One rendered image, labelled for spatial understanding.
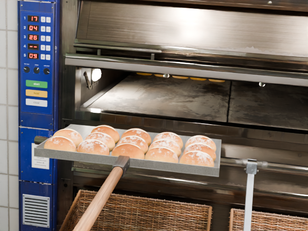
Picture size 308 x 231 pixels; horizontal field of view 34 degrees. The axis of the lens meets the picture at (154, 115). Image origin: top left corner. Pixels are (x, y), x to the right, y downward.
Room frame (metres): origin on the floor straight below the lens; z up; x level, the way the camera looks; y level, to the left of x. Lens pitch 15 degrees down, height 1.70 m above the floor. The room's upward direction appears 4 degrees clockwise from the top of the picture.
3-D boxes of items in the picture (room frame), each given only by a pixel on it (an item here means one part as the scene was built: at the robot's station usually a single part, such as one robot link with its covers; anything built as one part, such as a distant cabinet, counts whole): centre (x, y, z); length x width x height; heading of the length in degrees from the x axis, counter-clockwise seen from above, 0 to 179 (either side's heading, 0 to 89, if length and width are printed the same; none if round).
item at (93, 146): (1.45, 0.18, 1.21); 0.10 x 0.07 x 0.05; 81
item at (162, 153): (1.42, -0.03, 1.21); 0.10 x 0.07 x 0.06; 78
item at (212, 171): (1.57, 0.05, 1.19); 0.55 x 0.36 x 0.03; 82
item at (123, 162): (1.35, 0.08, 1.19); 0.09 x 0.04 x 0.03; 172
